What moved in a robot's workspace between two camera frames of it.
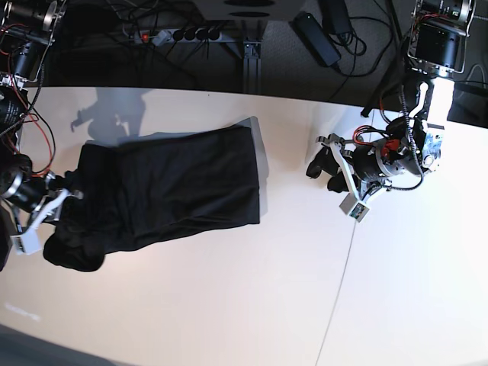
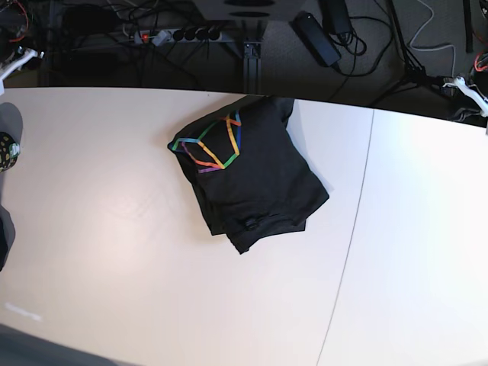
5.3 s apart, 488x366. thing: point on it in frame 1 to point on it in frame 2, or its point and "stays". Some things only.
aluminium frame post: [252, 65] stays
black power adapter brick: [318, 40] stays
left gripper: [56, 195] to [21, 59]
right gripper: [361, 163] to [458, 88]
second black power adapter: [335, 17] stays
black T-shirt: [153, 187] to [252, 178]
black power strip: [178, 36] stays
